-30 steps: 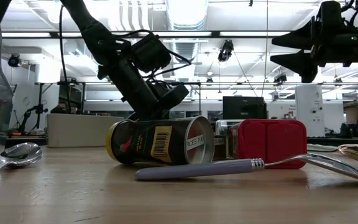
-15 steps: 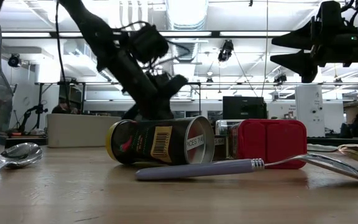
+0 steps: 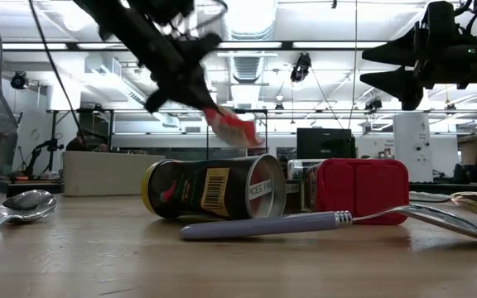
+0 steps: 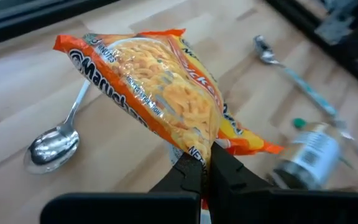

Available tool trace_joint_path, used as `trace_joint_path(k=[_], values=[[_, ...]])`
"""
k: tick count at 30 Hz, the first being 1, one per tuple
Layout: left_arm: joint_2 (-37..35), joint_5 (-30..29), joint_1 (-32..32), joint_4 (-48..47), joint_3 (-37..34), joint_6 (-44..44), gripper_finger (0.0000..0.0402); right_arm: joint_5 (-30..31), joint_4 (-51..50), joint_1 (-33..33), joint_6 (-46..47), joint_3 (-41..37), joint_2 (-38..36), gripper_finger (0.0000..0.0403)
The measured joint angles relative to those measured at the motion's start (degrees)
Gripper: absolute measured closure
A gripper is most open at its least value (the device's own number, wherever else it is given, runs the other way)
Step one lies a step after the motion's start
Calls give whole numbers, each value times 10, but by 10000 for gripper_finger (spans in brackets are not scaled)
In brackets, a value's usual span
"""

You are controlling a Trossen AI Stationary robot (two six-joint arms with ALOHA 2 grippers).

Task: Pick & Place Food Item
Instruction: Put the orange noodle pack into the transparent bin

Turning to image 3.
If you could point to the black spice can yellow lid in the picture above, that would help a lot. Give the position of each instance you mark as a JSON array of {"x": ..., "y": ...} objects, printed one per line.
[{"x": 205, "y": 188}]

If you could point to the black aluminium table frame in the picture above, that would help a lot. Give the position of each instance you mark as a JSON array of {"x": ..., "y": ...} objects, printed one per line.
[{"x": 35, "y": 189}]

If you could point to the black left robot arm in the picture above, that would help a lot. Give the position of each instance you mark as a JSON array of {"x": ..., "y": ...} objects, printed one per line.
[{"x": 131, "y": 33}]

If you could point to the red ramen noodle packet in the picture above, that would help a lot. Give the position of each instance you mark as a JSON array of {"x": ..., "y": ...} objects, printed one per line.
[{"x": 238, "y": 128}]

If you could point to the black monitor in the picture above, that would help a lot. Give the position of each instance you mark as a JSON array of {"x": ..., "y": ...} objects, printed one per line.
[{"x": 325, "y": 145}]

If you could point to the black ceiling spotlight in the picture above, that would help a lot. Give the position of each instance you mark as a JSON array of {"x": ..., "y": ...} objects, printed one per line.
[
  {"x": 373, "y": 104},
  {"x": 19, "y": 80}
]

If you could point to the white pillar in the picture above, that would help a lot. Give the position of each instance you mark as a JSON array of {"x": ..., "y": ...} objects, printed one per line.
[{"x": 412, "y": 145}]

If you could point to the glass spice jar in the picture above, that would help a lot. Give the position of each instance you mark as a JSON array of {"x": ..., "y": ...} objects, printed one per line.
[{"x": 298, "y": 169}]

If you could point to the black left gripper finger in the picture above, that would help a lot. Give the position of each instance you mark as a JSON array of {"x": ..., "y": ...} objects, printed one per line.
[
  {"x": 195, "y": 101},
  {"x": 210, "y": 101}
]

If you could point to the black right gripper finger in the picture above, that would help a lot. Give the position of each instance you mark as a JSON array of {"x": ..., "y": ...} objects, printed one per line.
[
  {"x": 404, "y": 85},
  {"x": 402, "y": 51}
]

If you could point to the plain silver spoon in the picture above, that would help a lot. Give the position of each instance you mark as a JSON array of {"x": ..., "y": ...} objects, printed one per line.
[{"x": 27, "y": 205}]

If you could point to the black ceiling camera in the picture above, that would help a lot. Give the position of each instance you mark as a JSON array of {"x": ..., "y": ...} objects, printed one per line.
[{"x": 301, "y": 66}]

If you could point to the black background robot arm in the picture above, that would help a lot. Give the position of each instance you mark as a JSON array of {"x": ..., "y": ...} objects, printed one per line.
[{"x": 52, "y": 145}]

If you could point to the silver ventilation duct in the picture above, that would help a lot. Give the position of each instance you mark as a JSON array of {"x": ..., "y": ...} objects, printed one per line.
[{"x": 247, "y": 25}]

